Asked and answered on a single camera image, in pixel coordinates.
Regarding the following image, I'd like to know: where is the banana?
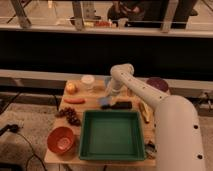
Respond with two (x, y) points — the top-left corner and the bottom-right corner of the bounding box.
(139, 102), (150, 123)

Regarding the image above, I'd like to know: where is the blue sponge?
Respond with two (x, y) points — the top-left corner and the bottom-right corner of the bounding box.
(98, 97), (110, 106)

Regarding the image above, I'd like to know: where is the orange bowl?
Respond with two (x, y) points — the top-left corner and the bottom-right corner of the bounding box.
(47, 127), (75, 155)

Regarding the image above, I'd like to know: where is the black cable with plug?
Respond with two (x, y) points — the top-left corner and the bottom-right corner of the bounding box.
(0, 123), (48, 171)

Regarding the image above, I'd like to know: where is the person in background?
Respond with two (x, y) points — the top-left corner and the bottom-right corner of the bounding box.
(107, 0), (145, 25)

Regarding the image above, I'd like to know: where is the black rectangular block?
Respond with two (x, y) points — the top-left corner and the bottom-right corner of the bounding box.
(101, 101), (132, 110)

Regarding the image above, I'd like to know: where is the dark grape bunch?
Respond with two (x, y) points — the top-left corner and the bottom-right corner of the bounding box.
(56, 107), (81, 126)

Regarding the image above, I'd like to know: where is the green plastic tray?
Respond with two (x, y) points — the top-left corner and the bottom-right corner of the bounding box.
(79, 110), (146, 161)

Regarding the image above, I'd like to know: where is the white cup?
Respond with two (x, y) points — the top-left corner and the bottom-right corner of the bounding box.
(81, 75), (95, 90)

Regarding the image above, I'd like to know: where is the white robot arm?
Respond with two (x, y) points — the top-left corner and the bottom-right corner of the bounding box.
(107, 64), (206, 171)

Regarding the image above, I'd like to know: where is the orange sausage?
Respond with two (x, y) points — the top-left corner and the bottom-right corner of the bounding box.
(64, 98), (85, 104)

